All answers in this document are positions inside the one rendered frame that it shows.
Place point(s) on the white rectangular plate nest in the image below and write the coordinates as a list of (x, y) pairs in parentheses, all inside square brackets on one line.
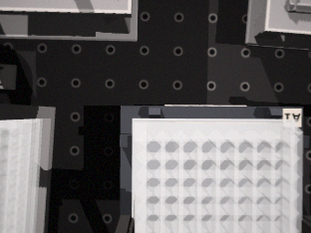
[(98, 22)]

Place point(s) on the grey nest plate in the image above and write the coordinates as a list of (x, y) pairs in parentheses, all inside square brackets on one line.
[(280, 17)]

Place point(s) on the grey perforated base plate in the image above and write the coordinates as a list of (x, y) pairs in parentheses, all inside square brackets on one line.
[(188, 52)]

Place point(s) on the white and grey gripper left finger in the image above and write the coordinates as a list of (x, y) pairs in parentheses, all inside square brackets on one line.
[(126, 224)]

